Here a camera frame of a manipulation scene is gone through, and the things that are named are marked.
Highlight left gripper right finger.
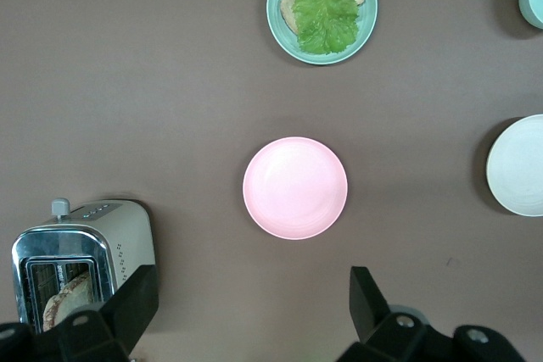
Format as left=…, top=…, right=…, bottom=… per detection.
left=337, top=266, right=458, bottom=362

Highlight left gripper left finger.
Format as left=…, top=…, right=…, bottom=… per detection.
left=57, top=264, right=160, bottom=362

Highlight pink shallow bowl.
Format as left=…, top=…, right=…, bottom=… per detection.
left=242, top=136, right=350, bottom=241

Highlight toast inside toaster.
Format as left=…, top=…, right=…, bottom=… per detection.
left=42, top=270, right=92, bottom=332

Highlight beige and chrome toaster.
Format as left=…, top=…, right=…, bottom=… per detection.
left=11, top=198, right=157, bottom=334

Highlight beige shallow bowl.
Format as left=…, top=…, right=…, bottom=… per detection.
left=485, top=114, right=543, bottom=218

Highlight green plate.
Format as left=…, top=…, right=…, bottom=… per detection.
left=266, top=0, right=378, bottom=66

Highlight green lettuce leaf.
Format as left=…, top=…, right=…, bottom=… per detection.
left=292, top=0, right=361, bottom=56

